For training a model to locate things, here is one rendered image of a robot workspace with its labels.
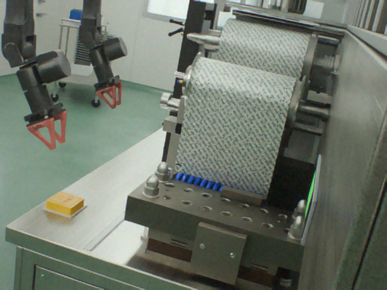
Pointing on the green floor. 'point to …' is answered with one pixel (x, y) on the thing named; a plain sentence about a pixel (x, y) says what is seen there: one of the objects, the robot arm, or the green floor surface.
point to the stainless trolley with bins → (78, 70)
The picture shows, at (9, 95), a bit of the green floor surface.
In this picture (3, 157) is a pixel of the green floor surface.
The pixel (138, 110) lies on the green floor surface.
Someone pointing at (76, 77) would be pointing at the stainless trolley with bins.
